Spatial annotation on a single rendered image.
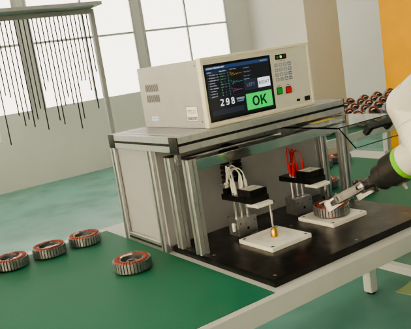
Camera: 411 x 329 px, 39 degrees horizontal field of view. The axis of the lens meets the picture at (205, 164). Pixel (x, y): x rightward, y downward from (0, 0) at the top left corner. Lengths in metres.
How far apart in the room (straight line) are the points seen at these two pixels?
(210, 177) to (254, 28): 8.10
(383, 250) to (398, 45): 4.11
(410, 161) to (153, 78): 0.85
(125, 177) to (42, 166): 6.18
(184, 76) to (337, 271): 0.72
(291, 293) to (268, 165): 0.68
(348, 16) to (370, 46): 0.55
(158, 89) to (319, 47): 3.97
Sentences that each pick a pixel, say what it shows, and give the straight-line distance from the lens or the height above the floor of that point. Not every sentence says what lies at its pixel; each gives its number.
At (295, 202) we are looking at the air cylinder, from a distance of 1.92.
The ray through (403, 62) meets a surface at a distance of 5.62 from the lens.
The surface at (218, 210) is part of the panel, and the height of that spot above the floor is 0.83.
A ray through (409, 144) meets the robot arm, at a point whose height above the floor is 1.03.
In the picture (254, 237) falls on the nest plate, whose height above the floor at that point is 0.78.
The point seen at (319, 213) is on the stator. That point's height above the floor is 0.80.
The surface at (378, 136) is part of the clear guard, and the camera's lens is 1.77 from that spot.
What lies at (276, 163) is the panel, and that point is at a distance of 2.02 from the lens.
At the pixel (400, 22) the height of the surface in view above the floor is 1.38.
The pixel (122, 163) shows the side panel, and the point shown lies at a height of 1.02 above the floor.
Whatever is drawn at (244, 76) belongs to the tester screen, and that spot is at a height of 1.25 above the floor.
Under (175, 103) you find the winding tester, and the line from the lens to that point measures 1.83.
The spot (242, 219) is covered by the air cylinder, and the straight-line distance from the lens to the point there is 1.78.
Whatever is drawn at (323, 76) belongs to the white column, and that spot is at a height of 0.99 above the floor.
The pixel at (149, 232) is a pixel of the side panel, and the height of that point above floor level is 0.79.
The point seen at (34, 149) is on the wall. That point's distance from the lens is 8.06.
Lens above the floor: 1.31
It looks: 10 degrees down
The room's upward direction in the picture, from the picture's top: 9 degrees counter-clockwise
